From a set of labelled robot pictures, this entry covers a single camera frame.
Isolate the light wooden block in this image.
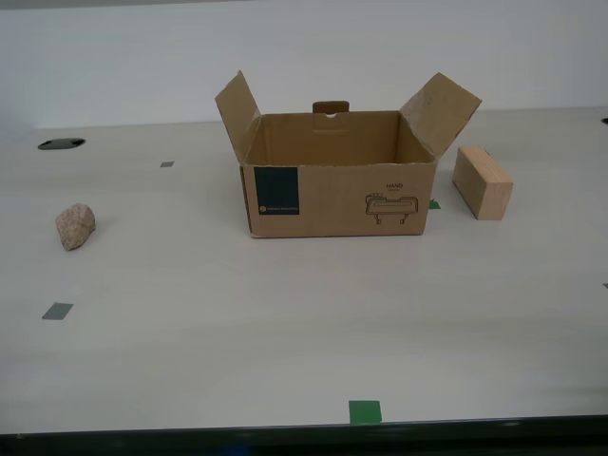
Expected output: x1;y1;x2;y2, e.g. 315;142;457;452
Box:
451;145;515;221

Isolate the brown cardboard box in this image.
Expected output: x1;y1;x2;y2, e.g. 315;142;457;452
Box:
214;69;484;239

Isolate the green tape square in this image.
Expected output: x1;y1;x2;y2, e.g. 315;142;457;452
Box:
348;400;383;426

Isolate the speckled pinkish rock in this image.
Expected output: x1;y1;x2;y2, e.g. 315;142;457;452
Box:
54;202;97;253

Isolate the large grey tape square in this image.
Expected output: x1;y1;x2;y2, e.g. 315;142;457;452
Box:
41;302;75;322

